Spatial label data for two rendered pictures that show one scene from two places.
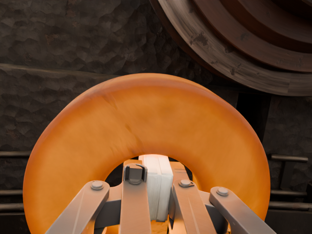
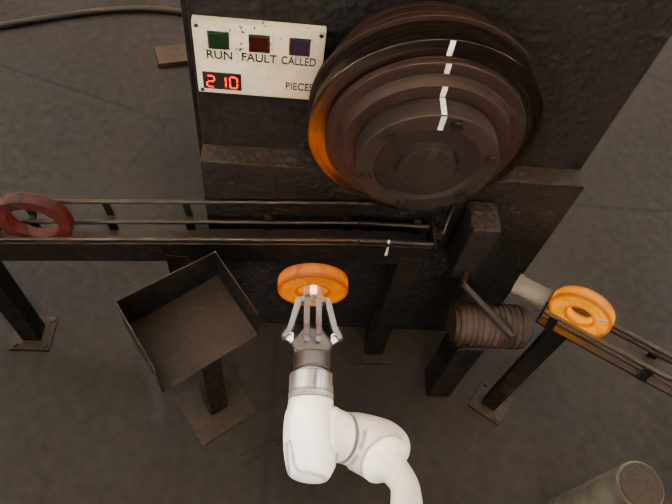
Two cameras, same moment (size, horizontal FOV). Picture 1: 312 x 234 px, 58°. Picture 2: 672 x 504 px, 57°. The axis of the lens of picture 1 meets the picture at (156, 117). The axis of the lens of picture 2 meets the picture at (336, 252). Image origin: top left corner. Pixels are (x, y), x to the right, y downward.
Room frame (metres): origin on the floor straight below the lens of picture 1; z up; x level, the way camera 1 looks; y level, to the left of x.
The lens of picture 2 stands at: (-0.50, 0.00, 2.02)
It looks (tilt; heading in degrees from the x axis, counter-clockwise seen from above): 57 degrees down; 357
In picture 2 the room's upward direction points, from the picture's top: 11 degrees clockwise
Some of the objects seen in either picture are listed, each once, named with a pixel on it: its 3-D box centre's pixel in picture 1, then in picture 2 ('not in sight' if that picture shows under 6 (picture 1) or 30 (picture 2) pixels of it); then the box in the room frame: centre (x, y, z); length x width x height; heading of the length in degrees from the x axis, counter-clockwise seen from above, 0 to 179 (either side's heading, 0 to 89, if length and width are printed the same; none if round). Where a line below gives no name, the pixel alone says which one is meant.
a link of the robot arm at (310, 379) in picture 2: not in sight; (311, 385); (-0.06, -0.03, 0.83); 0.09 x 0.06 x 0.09; 96
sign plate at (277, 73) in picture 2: not in sight; (259, 60); (0.50, 0.17, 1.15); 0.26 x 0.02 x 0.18; 96
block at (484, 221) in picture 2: not in sight; (471, 240); (0.47, -0.41, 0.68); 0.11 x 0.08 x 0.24; 6
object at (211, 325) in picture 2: not in sight; (200, 366); (0.13, 0.28, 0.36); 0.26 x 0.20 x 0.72; 131
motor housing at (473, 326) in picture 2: not in sight; (469, 353); (0.33, -0.52, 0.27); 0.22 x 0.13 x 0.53; 96
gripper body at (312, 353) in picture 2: not in sight; (311, 350); (0.02, -0.02, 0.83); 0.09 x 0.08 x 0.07; 6
